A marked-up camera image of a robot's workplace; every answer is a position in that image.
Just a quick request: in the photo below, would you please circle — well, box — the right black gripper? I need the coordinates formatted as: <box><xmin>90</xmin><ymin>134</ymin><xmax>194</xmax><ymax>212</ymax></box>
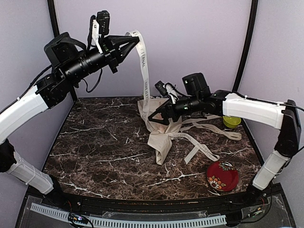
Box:
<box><xmin>149</xmin><ymin>94</ymin><xmax>202</xmax><ymax>125</ymax></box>

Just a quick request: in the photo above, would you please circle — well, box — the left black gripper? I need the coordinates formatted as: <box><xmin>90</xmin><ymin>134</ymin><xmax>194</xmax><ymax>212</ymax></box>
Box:
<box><xmin>63</xmin><ymin>34</ymin><xmax>140</xmax><ymax>83</ymax></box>

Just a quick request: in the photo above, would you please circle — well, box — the beige wrapping paper sheet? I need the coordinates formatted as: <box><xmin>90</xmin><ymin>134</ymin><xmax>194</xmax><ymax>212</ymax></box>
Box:
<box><xmin>137</xmin><ymin>98</ymin><xmax>182</xmax><ymax>165</ymax></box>

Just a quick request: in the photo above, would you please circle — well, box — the white printed ribbon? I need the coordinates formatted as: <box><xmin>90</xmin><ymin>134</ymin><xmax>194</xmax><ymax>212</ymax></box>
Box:
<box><xmin>126</xmin><ymin>30</ymin><xmax>242</xmax><ymax>163</ymax></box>

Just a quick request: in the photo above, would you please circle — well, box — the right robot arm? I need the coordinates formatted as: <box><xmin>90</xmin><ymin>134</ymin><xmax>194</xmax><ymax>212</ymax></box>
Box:
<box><xmin>149</xmin><ymin>73</ymin><xmax>302</xmax><ymax>206</ymax></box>

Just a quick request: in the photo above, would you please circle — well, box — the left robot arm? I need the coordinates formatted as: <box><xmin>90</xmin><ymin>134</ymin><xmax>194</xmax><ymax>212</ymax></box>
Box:
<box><xmin>0</xmin><ymin>32</ymin><xmax>140</xmax><ymax>207</ymax></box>

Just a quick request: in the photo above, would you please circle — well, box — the yellow-green cup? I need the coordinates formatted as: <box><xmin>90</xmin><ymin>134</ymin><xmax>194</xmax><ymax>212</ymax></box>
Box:
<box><xmin>223</xmin><ymin>116</ymin><xmax>241</xmax><ymax>128</ymax></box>

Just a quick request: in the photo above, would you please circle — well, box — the red floral plate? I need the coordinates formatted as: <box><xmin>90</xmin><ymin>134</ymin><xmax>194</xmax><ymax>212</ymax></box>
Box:
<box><xmin>206</xmin><ymin>161</ymin><xmax>239</xmax><ymax>192</ymax></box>

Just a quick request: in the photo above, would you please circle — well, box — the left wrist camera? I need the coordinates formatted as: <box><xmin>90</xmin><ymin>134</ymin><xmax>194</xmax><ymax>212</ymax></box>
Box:
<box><xmin>89</xmin><ymin>10</ymin><xmax>112</xmax><ymax>52</ymax></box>

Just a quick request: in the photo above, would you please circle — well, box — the left black frame post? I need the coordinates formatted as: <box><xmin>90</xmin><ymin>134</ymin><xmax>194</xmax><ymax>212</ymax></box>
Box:
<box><xmin>47</xmin><ymin>0</ymin><xmax>78</xmax><ymax>103</ymax></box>

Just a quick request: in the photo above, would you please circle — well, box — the black frame post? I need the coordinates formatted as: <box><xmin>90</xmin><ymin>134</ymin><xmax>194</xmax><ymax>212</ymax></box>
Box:
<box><xmin>47</xmin><ymin>0</ymin><xmax>78</xmax><ymax>103</ymax></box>
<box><xmin>231</xmin><ymin>0</ymin><xmax>259</xmax><ymax>95</ymax></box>

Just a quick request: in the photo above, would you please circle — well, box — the white slotted cable duct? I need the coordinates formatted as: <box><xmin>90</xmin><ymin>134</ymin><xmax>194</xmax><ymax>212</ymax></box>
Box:
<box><xmin>30</xmin><ymin>203</ymin><xmax>227</xmax><ymax>228</ymax></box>

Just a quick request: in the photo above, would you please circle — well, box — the black front table rail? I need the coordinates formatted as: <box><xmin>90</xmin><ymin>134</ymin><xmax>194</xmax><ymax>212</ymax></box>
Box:
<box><xmin>28</xmin><ymin>185</ymin><xmax>283</xmax><ymax>216</ymax></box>

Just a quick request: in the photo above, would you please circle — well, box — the right black frame post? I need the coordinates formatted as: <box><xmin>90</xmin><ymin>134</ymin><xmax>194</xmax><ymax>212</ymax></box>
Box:
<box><xmin>231</xmin><ymin>0</ymin><xmax>259</xmax><ymax>95</ymax></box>

